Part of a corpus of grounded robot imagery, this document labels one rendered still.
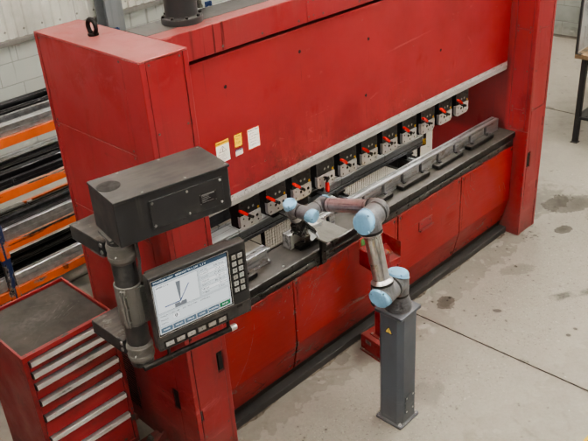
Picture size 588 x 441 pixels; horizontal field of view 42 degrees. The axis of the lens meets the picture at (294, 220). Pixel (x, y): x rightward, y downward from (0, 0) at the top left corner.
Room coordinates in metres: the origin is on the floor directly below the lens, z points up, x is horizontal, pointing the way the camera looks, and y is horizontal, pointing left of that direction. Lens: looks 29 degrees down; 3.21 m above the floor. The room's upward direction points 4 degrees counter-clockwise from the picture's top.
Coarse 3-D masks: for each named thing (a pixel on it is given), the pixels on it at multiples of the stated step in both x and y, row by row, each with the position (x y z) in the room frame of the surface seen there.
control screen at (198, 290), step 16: (224, 256) 2.70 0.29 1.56; (192, 272) 2.61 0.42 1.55; (208, 272) 2.65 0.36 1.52; (224, 272) 2.69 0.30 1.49; (160, 288) 2.53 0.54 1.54; (176, 288) 2.57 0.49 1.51; (192, 288) 2.61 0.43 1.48; (208, 288) 2.65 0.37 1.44; (224, 288) 2.69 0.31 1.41; (160, 304) 2.53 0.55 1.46; (176, 304) 2.56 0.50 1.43; (192, 304) 2.60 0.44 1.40; (208, 304) 2.64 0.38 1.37; (224, 304) 2.68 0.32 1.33; (160, 320) 2.52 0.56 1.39; (176, 320) 2.56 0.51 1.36; (192, 320) 2.60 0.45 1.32
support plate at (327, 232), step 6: (318, 222) 3.92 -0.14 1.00; (324, 222) 3.92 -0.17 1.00; (330, 222) 3.91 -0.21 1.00; (318, 228) 3.85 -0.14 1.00; (324, 228) 3.85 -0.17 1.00; (330, 228) 3.84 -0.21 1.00; (336, 228) 3.84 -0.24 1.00; (342, 228) 3.83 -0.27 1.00; (318, 234) 3.78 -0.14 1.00; (324, 234) 3.78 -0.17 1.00; (330, 234) 3.77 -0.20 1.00; (336, 234) 3.77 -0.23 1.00; (318, 240) 3.74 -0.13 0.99; (324, 240) 3.72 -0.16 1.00; (330, 240) 3.71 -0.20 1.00
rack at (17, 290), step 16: (32, 128) 4.73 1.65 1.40; (48, 128) 4.80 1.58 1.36; (0, 144) 4.56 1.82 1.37; (48, 176) 4.74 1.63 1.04; (64, 176) 4.82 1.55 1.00; (0, 192) 4.52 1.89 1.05; (16, 192) 4.57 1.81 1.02; (48, 192) 5.21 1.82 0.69; (0, 224) 4.46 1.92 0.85; (48, 224) 4.69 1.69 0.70; (64, 224) 4.77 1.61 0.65; (0, 240) 4.44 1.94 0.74; (16, 240) 4.51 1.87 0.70; (32, 240) 4.59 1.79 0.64; (0, 256) 4.41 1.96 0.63; (80, 256) 4.82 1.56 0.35; (48, 272) 4.63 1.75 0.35; (64, 272) 4.71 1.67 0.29; (16, 288) 4.44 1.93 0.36; (32, 288) 4.53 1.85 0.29; (0, 304) 4.35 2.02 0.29
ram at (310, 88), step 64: (384, 0) 4.43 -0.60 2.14; (448, 0) 4.87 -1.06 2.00; (192, 64) 3.46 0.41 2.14; (256, 64) 3.73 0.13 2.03; (320, 64) 4.05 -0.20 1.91; (384, 64) 4.43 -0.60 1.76; (448, 64) 4.89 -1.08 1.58; (320, 128) 4.03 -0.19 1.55; (384, 128) 4.43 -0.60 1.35; (256, 192) 3.68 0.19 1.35
